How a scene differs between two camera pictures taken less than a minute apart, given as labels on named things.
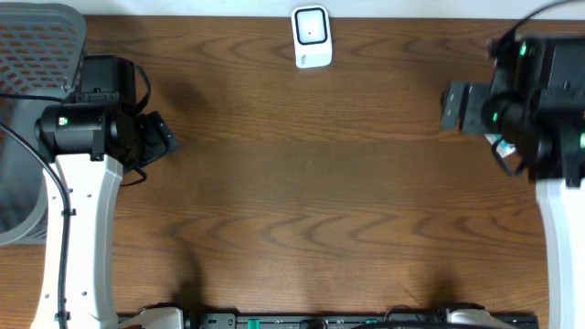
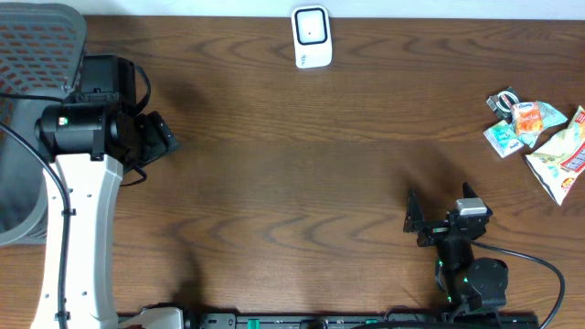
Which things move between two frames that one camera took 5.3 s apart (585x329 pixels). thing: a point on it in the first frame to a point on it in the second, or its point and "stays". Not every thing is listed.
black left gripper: (158, 137) stays
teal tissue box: (504, 147) stays
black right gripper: (473, 93) to (414, 220)
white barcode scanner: (313, 37) stays
